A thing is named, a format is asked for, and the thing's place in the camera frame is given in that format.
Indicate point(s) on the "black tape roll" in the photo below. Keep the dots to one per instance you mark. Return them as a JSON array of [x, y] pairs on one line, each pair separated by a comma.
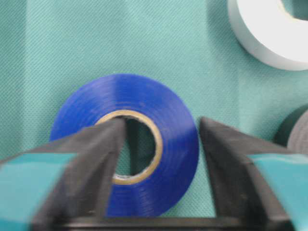
[[293, 131]]

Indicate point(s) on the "white tape roll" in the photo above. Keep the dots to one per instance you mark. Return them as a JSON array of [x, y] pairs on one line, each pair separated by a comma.
[[269, 33]]

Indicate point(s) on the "left gripper teal-taped right finger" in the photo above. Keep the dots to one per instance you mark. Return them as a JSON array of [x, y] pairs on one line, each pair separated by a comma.
[[259, 185]]

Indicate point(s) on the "blue tape roll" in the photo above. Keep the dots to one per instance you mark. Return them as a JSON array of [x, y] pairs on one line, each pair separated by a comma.
[[168, 177]]

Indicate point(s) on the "green table cloth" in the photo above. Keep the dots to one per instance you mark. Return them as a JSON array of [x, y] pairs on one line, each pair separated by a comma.
[[50, 48]]

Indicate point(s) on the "left gripper teal-taped left finger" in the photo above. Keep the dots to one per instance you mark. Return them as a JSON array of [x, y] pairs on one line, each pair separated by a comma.
[[63, 179]]

